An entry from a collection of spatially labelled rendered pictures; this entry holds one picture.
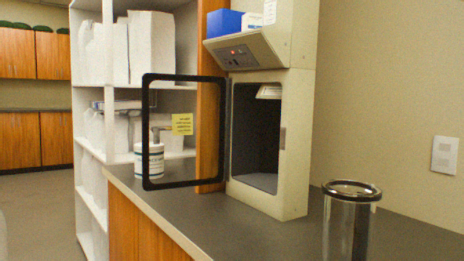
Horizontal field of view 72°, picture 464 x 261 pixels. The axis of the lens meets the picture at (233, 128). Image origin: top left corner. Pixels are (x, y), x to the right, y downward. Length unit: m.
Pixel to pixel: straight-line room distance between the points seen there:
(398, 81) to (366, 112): 0.16
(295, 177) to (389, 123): 0.43
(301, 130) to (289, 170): 0.13
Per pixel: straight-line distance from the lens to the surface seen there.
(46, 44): 5.97
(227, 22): 1.09
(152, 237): 1.27
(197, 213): 1.09
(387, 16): 1.32
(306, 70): 1.02
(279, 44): 0.94
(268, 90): 1.07
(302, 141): 1.03
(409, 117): 1.24
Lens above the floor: 1.34
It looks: 7 degrees down
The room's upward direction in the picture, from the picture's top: 2 degrees clockwise
